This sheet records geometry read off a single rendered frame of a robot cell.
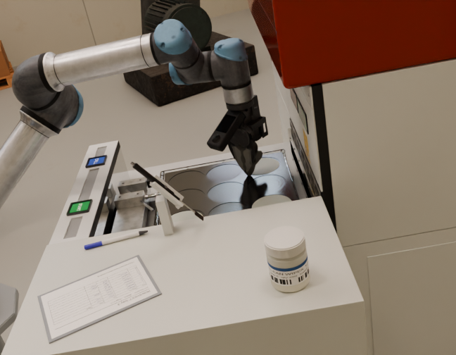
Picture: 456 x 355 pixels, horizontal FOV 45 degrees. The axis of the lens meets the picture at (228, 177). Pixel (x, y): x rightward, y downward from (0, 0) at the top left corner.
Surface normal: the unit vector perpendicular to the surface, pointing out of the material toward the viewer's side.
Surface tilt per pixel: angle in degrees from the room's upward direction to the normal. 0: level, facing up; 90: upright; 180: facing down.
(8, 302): 0
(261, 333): 90
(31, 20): 90
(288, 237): 0
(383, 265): 90
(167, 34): 46
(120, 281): 0
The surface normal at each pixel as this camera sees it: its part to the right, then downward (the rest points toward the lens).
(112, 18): 0.29, 0.41
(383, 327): 0.05, 0.47
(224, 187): -0.18, -0.87
